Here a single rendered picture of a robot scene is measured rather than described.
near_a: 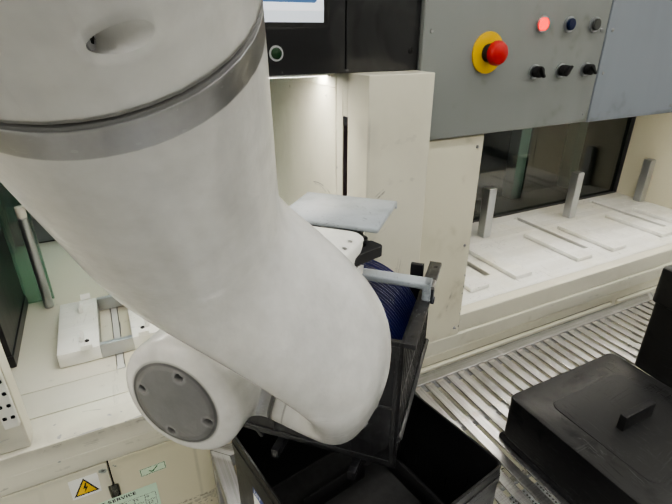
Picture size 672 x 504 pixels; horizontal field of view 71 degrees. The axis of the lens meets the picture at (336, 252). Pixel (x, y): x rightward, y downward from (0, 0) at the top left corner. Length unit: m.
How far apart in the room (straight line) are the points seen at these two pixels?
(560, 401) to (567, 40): 0.67
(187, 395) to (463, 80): 0.73
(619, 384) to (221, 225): 0.95
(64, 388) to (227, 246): 0.87
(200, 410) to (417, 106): 0.60
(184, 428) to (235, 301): 0.14
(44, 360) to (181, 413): 0.81
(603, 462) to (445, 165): 0.55
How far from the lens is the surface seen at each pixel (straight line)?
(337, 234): 0.48
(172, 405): 0.32
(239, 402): 0.30
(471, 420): 1.03
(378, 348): 0.27
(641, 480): 0.89
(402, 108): 0.78
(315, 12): 0.75
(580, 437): 0.91
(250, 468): 0.72
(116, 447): 0.94
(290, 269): 0.22
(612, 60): 1.18
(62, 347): 1.08
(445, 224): 0.97
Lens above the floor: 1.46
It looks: 25 degrees down
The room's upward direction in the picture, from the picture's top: straight up
